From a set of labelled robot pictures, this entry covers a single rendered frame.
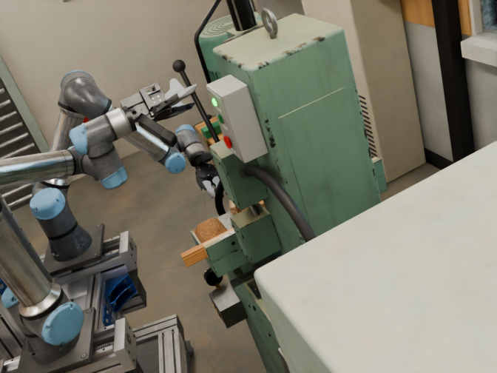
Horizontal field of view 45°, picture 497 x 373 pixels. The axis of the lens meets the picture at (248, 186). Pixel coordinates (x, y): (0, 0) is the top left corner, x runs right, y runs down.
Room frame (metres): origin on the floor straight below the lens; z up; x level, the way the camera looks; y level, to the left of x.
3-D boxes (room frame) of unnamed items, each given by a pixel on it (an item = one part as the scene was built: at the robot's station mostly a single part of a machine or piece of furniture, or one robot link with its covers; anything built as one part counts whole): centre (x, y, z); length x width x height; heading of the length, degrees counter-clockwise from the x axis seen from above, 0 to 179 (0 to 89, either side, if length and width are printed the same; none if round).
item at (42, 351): (1.39, 0.69, 0.87); 0.15 x 0.15 x 0.10
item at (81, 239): (1.89, 0.68, 0.87); 0.15 x 0.15 x 0.10
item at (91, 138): (1.50, 0.34, 1.34); 0.11 x 0.08 x 0.09; 104
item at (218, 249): (1.48, -0.12, 0.93); 0.60 x 0.02 x 0.06; 104
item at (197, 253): (1.49, -0.01, 0.92); 0.54 x 0.02 x 0.04; 104
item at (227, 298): (1.59, 0.20, 0.58); 0.12 x 0.08 x 0.08; 14
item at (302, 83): (1.23, -0.16, 1.16); 0.22 x 0.22 x 0.72; 14
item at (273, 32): (1.23, -0.15, 1.55); 0.06 x 0.02 x 0.07; 14
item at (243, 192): (1.26, 0.01, 1.22); 0.09 x 0.08 x 0.15; 14
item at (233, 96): (1.17, -0.02, 1.40); 0.10 x 0.06 x 0.16; 14
